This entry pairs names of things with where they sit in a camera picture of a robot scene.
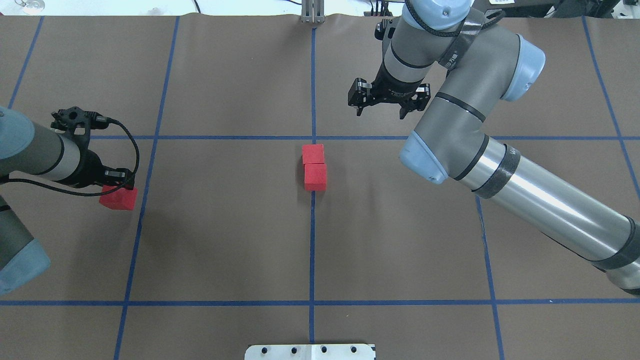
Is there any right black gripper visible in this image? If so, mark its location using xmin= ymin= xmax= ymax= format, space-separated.
xmin=349 ymin=62 xmax=431 ymax=120

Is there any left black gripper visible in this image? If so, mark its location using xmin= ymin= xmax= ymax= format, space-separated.
xmin=77 ymin=150 xmax=136 ymax=191

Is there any red block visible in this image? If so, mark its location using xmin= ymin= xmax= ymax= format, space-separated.
xmin=98 ymin=187 xmax=138 ymax=211
xmin=301 ymin=143 xmax=325 ymax=166

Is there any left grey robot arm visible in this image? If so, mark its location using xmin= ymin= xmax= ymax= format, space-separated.
xmin=1 ymin=105 xmax=141 ymax=297

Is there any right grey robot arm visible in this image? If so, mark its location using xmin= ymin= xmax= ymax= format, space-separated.
xmin=349 ymin=0 xmax=639 ymax=297

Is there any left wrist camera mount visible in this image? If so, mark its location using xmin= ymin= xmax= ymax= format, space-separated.
xmin=50 ymin=106 xmax=101 ymax=151

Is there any aluminium frame post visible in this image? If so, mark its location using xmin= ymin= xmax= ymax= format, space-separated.
xmin=299 ymin=0 xmax=326 ymax=25

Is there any white pedestal base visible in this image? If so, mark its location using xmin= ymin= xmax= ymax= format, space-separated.
xmin=244 ymin=343 xmax=377 ymax=360

